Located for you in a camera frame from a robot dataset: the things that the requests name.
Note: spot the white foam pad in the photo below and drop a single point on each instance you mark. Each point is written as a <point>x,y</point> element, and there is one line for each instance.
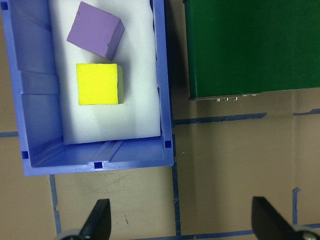
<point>105,122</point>

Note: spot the purple foam cube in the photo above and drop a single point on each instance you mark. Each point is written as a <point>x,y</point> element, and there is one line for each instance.
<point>93,30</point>

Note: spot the yellow foam cube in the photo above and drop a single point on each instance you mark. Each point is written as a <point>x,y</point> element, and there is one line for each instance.
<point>97,83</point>

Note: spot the blue plastic storage bin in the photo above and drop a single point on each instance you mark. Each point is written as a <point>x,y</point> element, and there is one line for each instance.
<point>37,112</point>

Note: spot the green conveyor belt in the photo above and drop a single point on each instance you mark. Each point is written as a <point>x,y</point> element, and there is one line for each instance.
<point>250,47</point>

